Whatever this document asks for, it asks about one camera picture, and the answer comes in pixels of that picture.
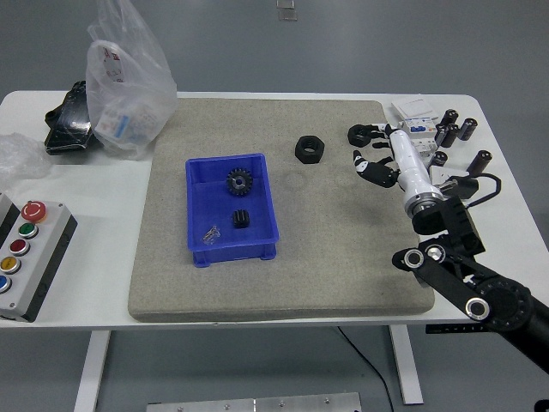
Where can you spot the white circuit breaker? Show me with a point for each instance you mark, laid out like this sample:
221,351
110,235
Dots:
422,126

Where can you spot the black power adapter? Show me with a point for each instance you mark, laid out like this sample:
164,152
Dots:
469,187

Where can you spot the grey-brown mat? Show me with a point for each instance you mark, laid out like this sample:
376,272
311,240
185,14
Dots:
257,292

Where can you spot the small black gear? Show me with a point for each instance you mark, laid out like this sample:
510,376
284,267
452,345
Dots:
241,219

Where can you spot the blue plastic box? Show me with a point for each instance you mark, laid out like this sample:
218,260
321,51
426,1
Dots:
253,219

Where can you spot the small clear bag of screws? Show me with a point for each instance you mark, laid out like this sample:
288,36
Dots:
211,235

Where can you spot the white table leg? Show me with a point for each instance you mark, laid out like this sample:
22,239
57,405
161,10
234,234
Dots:
92,369
405,365

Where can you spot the clear floor marker plate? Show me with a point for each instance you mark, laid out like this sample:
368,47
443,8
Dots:
285,4
288,16

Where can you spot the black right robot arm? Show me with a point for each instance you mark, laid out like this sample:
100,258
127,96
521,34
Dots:
454,223

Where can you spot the silver metal plate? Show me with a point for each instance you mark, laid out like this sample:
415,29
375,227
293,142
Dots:
253,404

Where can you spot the white socket plate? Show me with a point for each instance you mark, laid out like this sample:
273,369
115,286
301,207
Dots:
442,173

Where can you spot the white blue carton box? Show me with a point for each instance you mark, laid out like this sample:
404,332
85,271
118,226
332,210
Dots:
113,126

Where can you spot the crumpled clear plastic wrap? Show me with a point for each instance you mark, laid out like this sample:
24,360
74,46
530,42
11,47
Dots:
19,159

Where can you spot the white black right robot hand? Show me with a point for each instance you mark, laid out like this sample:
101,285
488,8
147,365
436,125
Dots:
409,163

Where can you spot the black part in plastic wrap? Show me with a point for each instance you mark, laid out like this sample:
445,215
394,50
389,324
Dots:
64,124

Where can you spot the small black hex nut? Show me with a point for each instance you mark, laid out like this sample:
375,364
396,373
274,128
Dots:
353,136

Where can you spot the large black gear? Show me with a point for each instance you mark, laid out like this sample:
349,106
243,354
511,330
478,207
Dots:
244,185

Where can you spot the grey push-button control box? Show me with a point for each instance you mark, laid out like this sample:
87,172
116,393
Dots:
43,240

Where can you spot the large black hex nut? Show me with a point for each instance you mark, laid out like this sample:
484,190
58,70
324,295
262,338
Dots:
301,154

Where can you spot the black table control panel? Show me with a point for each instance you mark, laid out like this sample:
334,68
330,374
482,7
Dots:
454,329

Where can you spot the large clear plastic bag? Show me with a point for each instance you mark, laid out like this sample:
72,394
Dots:
128,64

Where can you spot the black cylindrical capacitor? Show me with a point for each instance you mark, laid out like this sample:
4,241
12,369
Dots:
441,134
450,118
451,136
469,129
479,163
439,159

